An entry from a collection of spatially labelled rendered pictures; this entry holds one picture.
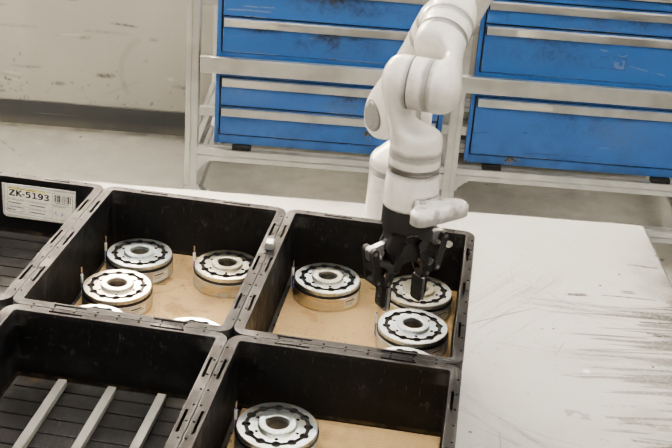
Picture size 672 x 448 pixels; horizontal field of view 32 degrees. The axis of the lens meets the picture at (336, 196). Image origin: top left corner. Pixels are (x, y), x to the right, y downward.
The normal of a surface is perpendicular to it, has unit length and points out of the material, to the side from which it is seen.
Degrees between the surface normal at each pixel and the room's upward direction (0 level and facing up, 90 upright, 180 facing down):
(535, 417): 0
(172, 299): 0
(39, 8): 90
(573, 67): 90
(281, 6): 90
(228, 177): 0
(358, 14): 90
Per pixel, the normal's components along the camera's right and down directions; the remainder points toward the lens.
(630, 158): -0.04, 0.40
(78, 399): 0.07, -0.91
